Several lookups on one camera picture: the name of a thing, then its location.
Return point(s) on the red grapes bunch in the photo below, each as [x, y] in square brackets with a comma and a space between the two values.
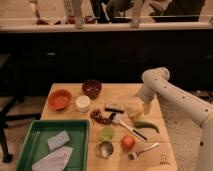
[99, 118]

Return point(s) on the yellow banana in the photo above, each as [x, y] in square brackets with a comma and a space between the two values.
[135, 112]

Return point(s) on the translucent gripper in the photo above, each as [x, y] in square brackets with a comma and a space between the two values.
[147, 106]

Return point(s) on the red orange tomato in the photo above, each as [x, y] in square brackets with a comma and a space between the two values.
[127, 142]

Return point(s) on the black office chair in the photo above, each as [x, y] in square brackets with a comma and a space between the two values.
[4, 116]

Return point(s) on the green plastic tray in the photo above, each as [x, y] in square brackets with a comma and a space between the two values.
[47, 136]

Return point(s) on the small grey sponge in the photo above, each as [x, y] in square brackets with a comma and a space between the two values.
[58, 140]

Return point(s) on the white spatula black handle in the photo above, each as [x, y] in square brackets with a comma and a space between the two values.
[116, 118]

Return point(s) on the silver fork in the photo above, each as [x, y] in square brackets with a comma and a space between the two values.
[136, 154]

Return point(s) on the green plastic cup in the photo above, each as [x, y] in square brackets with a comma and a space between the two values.
[107, 133]

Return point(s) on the metal measuring cup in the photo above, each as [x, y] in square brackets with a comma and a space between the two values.
[105, 149]

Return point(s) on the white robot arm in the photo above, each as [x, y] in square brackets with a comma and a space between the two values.
[201, 112]

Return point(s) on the dark red bowl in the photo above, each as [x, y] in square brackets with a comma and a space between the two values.
[92, 88]

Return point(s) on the large grey cloth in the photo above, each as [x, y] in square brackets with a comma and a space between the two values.
[55, 161]

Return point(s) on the white plastic cup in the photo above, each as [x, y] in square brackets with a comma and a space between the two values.
[83, 103]

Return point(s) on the green chili pepper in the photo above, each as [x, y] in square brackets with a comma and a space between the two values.
[141, 125]

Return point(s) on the orange bowl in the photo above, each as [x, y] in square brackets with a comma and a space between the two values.
[59, 99]

